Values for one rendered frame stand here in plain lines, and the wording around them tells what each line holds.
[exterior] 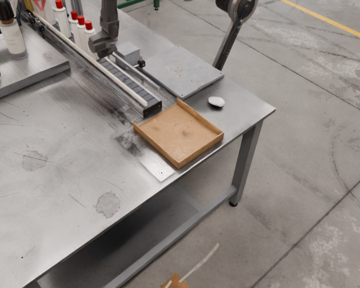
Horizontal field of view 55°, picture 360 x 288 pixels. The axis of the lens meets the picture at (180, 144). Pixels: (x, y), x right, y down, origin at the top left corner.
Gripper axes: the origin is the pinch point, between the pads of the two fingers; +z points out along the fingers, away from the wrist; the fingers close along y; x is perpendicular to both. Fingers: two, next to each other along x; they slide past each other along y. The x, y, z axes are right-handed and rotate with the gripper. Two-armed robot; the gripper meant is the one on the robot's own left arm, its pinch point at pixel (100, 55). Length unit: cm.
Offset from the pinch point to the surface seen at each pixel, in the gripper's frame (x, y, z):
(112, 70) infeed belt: 9.1, -1.6, -0.2
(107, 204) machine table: 60, 43, -35
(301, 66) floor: 64, -208, 66
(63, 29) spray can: -25.5, 2.3, 21.2
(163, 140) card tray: 51, 7, -29
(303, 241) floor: 148, -54, -2
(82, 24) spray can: -16.5, 1.3, -1.5
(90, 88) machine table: 12.2, 12.3, 4.0
